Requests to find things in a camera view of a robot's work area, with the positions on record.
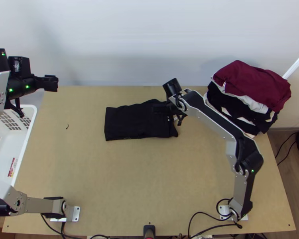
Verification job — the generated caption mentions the white laundry basket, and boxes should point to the white laundry basket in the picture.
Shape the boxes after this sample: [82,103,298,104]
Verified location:
[0,104,38,186]

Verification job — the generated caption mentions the white wall trim strip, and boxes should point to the white wall trim strip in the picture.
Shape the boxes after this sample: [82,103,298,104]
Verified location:
[282,45,299,79]

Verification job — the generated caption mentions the pile of folded clothes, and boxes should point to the pile of folded clothes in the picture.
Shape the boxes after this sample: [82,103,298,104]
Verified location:
[203,59,292,138]

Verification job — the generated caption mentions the black t-shirt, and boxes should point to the black t-shirt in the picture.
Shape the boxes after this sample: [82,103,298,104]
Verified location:
[104,98,179,142]

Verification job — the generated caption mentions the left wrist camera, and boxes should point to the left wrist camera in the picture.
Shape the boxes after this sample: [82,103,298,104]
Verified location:
[8,56,31,81]

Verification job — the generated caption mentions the black cable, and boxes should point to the black cable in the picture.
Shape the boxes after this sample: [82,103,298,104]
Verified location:
[188,197,243,239]
[40,214,68,239]
[275,113,299,166]

